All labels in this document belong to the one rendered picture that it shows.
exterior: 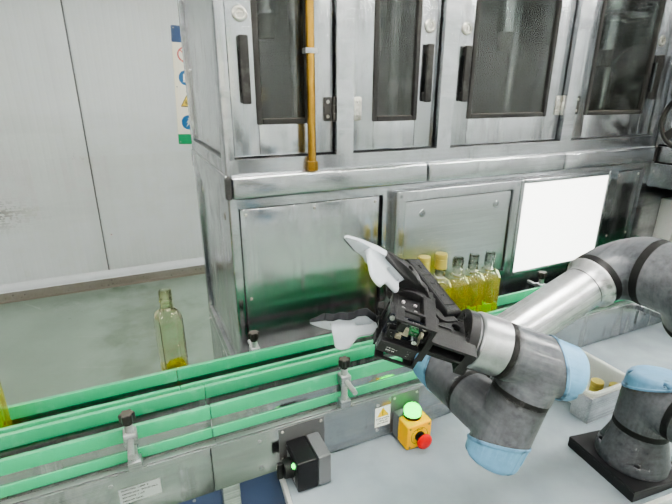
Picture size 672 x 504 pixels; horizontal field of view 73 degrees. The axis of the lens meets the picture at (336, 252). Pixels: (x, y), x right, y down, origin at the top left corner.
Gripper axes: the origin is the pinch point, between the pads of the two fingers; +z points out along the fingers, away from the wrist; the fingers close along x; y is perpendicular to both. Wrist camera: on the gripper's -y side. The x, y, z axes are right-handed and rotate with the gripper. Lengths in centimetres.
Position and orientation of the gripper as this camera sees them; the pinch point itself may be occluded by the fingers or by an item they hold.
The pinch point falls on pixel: (325, 278)
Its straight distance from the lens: 59.6
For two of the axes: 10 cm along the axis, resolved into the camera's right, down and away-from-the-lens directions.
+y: -1.4, 5.6, -8.2
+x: -3.1, 7.6, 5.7
